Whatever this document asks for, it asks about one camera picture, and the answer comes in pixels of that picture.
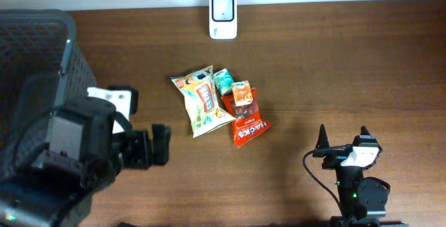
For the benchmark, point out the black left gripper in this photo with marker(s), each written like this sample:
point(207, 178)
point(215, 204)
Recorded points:
point(140, 139)

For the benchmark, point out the white barcode scanner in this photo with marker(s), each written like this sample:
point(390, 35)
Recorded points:
point(223, 19)

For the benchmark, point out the grey plastic mesh basket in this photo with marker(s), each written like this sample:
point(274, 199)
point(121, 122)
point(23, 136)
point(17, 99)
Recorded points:
point(42, 66)

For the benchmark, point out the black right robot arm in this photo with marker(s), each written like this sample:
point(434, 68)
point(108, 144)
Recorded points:
point(361, 200)

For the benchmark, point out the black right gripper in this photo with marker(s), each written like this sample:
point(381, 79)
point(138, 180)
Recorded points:
point(335, 156)

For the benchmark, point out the beige snack chip bag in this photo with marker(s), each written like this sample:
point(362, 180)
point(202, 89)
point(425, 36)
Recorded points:
point(201, 104)

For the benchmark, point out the orange Kleenex tissue pack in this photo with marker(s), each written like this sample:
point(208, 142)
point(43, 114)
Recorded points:
point(242, 93)

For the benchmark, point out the red Hacks candy bag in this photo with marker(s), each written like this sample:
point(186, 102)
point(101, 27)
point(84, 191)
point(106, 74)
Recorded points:
point(248, 123)

